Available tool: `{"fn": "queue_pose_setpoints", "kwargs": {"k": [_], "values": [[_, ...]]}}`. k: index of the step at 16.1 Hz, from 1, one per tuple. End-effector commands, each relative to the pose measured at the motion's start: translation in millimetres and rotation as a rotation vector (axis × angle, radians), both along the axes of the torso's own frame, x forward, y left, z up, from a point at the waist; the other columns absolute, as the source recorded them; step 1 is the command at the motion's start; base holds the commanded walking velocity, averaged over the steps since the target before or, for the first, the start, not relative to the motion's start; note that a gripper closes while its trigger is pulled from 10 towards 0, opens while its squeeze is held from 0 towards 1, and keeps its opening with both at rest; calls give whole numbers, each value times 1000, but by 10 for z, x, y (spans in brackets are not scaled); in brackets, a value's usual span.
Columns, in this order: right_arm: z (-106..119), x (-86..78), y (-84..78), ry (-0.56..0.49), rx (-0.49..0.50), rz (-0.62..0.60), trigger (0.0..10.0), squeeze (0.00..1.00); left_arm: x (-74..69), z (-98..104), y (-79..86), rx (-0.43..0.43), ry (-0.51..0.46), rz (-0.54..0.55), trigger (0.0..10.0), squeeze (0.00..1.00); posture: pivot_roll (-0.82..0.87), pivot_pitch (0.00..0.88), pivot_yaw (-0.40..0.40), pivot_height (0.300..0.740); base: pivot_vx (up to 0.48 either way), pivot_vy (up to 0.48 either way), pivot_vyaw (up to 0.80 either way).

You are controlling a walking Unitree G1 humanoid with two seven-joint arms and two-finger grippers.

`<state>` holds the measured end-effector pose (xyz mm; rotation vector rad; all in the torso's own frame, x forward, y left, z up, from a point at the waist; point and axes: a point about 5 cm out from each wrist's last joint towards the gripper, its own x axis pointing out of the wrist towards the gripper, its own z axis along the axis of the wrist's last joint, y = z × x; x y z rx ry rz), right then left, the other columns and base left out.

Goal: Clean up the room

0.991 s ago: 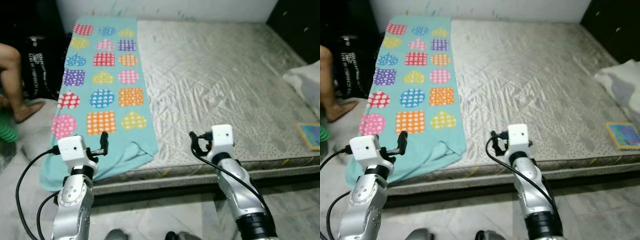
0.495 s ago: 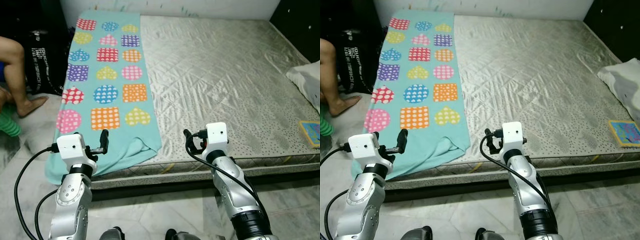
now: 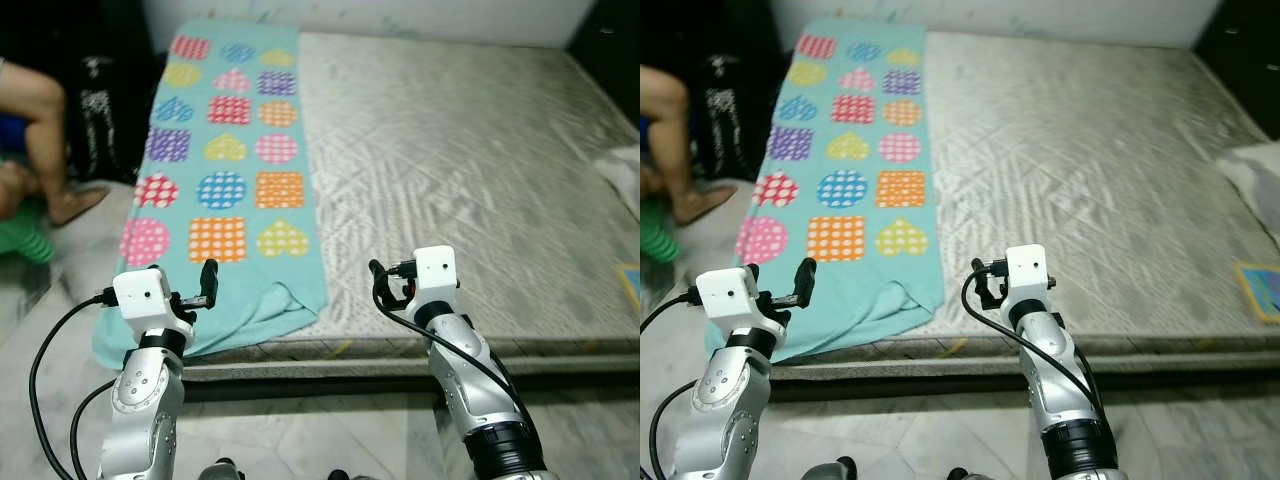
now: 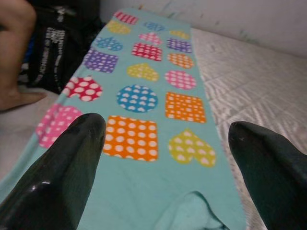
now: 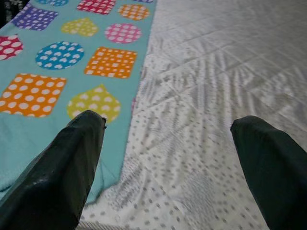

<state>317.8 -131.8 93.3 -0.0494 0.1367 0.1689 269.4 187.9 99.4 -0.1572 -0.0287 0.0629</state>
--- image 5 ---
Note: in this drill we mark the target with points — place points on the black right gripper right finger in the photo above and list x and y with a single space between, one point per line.
275 179

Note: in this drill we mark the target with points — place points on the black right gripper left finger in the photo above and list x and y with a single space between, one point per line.
60 179

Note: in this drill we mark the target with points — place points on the teal blanket colourful shapes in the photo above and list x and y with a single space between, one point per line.
24 143

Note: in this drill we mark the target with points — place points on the grey quilted mattress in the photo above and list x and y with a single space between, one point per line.
216 72

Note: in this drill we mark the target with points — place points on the black bag white lettering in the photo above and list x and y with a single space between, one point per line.
9 12

